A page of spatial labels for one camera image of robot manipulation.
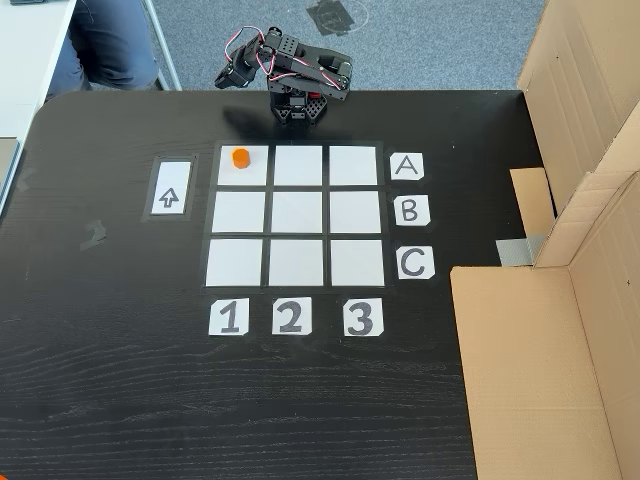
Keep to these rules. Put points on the round orange token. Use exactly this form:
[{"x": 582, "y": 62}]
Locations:
[{"x": 241, "y": 158}]

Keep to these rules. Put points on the white nine-square grid sheet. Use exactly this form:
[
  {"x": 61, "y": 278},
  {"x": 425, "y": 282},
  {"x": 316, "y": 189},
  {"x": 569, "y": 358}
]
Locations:
[{"x": 297, "y": 212}]

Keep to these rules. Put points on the white table leg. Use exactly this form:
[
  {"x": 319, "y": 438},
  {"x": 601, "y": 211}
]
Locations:
[{"x": 162, "y": 47}]

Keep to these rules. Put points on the person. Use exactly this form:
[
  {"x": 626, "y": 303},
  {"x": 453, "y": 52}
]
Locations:
[{"x": 107, "y": 45}]

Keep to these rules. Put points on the white arrow paper sheet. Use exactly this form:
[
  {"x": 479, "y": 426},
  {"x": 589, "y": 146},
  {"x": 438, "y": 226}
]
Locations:
[{"x": 170, "y": 190}]

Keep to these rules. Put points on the white side table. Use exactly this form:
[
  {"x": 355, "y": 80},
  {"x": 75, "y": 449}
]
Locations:
[{"x": 30, "y": 55}]

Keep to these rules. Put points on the clear tape scraps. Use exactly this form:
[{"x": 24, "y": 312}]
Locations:
[{"x": 94, "y": 236}]

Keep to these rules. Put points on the paper sheet letter B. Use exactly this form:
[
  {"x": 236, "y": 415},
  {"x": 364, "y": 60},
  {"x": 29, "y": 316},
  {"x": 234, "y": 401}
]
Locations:
[{"x": 412, "y": 210}]

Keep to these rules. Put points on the paper sheet number 2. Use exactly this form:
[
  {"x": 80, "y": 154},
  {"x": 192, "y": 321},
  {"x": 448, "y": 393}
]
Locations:
[{"x": 291, "y": 315}]

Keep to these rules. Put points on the paper sheet letter C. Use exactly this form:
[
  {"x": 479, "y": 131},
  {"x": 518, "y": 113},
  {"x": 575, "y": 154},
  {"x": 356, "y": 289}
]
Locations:
[{"x": 415, "y": 262}]

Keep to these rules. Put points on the paper sheet number 3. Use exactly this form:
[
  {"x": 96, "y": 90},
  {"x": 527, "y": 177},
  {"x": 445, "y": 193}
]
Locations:
[{"x": 363, "y": 317}]

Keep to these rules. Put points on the cardboard panel with small flap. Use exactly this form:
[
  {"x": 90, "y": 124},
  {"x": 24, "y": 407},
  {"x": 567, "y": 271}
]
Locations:
[{"x": 580, "y": 90}]

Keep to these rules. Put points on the cardboard panel with large flap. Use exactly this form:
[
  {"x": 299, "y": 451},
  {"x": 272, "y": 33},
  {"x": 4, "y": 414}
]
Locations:
[{"x": 530, "y": 375}]

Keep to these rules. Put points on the grey duct tape strip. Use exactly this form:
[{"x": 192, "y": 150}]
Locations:
[{"x": 520, "y": 250}]

